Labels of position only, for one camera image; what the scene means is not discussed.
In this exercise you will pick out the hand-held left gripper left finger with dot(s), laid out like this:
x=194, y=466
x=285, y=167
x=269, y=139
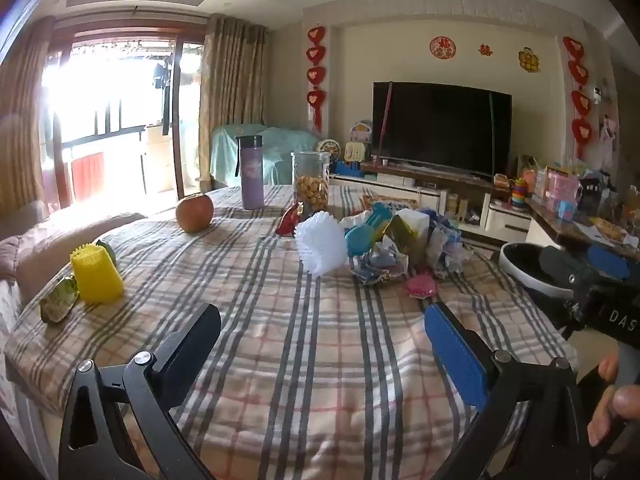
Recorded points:
x=192, y=345

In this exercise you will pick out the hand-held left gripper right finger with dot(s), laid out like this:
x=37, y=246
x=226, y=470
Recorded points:
x=460, y=355

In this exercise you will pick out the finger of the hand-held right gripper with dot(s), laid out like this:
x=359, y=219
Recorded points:
x=560, y=265
x=607, y=261

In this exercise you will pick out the blue plastic bag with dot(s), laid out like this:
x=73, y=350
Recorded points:
x=450, y=245

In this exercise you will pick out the red snack bag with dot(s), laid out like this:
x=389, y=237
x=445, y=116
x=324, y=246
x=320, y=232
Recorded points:
x=290, y=221

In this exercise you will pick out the person's right hand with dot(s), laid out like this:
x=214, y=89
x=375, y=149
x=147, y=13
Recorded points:
x=612, y=405

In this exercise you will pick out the pizza-print sheet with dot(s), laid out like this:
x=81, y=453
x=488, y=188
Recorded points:
x=607, y=230

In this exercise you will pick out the marble-top coffee table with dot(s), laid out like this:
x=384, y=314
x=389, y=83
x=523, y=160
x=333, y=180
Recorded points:
x=560, y=227

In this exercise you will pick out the small blue toy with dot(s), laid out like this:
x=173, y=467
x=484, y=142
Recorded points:
x=567, y=211

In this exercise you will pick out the black box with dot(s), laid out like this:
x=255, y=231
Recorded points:
x=592, y=195

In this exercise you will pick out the pink plastic box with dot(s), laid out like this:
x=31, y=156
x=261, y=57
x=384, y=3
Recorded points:
x=562, y=187

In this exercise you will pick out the pink plastic toy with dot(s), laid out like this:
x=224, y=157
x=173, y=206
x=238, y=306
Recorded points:
x=421, y=284

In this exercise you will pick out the yellow ribbed plastic cup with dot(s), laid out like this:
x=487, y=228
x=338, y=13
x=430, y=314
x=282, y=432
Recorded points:
x=95, y=275

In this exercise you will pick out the crumpled printed wrapper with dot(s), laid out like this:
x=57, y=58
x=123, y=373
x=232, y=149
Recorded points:
x=380, y=265

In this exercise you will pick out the red apple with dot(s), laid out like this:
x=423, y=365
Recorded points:
x=194, y=212

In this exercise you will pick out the yellow-green snack packet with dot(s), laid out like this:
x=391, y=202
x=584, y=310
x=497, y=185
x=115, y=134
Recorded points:
x=399, y=232

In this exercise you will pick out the white television cabinet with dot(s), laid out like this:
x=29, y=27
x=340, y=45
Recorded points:
x=435, y=192

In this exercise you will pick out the teal plastic toy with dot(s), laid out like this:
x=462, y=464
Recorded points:
x=367, y=232

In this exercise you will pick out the orange-covered book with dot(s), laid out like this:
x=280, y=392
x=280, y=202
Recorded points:
x=387, y=202

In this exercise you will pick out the pinkish-brown sofa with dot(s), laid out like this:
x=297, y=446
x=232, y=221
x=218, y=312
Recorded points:
x=65, y=230

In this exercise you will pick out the purple drink bottle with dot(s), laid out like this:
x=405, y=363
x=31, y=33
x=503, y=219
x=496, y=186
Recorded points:
x=250, y=175

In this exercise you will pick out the black flat television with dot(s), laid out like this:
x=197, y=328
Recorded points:
x=440, y=127

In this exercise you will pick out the clear jar of biscuits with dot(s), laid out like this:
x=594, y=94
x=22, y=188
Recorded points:
x=310, y=187

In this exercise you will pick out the teal cloth cover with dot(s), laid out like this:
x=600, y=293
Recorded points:
x=280, y=155

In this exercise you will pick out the pink stick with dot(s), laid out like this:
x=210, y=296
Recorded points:
x=384, y=120

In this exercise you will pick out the yellow-green toy box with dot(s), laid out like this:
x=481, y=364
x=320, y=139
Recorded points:
x=354, y=152

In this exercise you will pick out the white wheel toy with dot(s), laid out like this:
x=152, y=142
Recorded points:
x=329, y=150

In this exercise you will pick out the sliding glass door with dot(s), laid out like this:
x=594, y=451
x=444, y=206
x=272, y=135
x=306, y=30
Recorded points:
x=115, y=120

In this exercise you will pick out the colourful round toy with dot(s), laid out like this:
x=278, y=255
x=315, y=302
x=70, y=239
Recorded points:
x=361, y=131

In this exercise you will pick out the beige curtain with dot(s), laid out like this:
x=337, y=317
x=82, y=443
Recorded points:
x=22, y=125
x=232, y=85

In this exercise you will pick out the red heart wall hanging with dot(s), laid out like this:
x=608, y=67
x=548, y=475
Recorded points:
x=580, y=100
x=316, y=75

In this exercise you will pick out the cartoon wall sticker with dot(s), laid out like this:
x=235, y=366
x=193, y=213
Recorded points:
x=528, y=60

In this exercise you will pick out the small red wall character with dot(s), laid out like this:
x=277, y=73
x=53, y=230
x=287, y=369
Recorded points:
x=485, y=49

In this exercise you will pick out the round red wall decoration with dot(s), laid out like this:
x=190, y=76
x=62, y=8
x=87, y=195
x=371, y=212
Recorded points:
x=443, y=47

